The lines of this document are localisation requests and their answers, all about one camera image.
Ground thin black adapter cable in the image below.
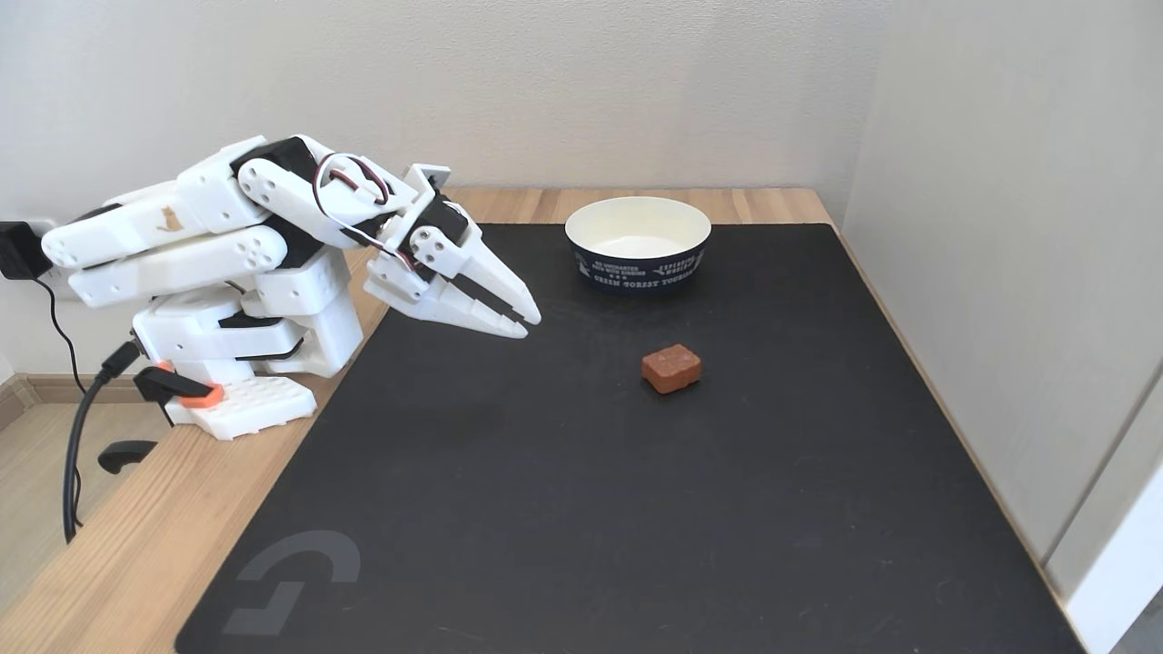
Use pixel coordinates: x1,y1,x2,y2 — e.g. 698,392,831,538
32,277,87,528

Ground black power adapter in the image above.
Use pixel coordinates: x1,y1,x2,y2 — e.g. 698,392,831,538
0,222,54,281

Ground navy and white paper bowl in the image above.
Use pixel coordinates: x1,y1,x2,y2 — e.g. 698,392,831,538
565,196,712,293

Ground black desk mat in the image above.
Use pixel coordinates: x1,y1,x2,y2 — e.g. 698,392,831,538
174,223,1087,654

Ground white wall outlet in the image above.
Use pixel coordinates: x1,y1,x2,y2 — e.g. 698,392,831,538
30,218,92,302

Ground red black white servo cable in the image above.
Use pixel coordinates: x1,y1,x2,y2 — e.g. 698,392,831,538
312,153,419,273

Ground wooden baseboard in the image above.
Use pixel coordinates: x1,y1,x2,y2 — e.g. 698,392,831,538
0,372,139,433

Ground brown brick toy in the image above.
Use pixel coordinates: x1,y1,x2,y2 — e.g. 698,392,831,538
641,343,702,395

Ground black and orange table clamp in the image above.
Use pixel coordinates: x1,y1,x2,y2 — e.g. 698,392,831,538
98,362,225,475

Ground thick black cable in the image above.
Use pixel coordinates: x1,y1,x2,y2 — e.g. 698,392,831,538
62,341,143,544

